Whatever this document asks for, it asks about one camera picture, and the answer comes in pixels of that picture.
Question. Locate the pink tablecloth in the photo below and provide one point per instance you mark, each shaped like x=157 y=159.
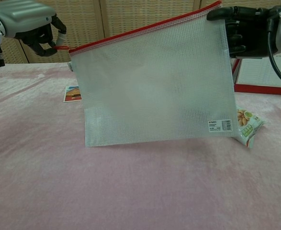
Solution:
x=130 y=187

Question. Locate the bamboo folding screen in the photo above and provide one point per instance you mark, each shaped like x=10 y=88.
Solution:
x=130 y=19

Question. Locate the white nut snack bag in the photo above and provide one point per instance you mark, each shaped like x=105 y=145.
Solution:
x=248 y=124

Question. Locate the clear zipper pouch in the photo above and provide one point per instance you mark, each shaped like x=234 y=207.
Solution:
x=154 y=83

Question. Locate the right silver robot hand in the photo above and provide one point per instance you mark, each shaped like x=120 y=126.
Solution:
x=252 y=33

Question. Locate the red spiral desk calendar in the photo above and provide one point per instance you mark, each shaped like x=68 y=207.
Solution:
x=257 y=74

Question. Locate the palace photo postcard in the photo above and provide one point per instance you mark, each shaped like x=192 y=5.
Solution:
x=72 y=94

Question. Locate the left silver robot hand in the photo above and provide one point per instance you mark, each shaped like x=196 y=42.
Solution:
x=25 y=19

